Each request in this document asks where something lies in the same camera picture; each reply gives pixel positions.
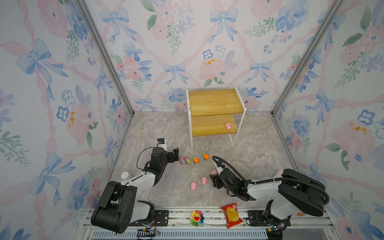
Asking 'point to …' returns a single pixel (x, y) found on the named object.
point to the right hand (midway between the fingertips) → (213, 173)
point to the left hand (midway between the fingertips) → (171, 148)
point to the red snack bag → (232, 219)
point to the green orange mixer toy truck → (195, 160)
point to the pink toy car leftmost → (182, 160)
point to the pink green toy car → (187, 160)
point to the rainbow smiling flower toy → (196, 218)
